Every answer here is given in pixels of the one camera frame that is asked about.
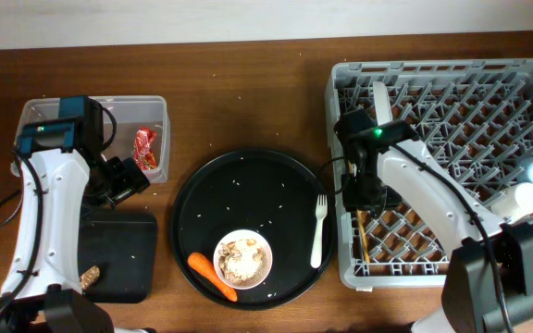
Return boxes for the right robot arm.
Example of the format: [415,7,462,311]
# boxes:
[333,111,533,332]

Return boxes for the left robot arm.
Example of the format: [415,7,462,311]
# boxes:
[0,95,150,332]

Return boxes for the orange carrot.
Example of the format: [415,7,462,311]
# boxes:
[187,253,238,302]

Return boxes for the white bowl with oatmeal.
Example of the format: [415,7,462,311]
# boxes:
[213,229,273,290]

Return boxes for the cream white cup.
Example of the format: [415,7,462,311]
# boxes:
[490,182,533,223]

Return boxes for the white plastic fork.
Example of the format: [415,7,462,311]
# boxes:
[310,194,328,268]

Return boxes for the grey dishwasher rack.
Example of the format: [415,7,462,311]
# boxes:
[325,59,533,291]

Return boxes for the red snack wrapper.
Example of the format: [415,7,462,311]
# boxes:
[133,127,157,170]

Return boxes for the brown cookie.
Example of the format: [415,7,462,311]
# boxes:
[80,265,101,290]

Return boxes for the black rectangular tray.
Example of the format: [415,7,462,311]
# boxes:
[78,210,158,303]

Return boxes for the clear plastic bin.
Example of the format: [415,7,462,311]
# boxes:
[14,95,170,183]

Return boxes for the grey-white plate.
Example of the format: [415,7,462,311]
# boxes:
[372,81,393,126]

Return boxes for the wooden chopstick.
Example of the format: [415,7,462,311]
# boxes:
[351,184,370,265]

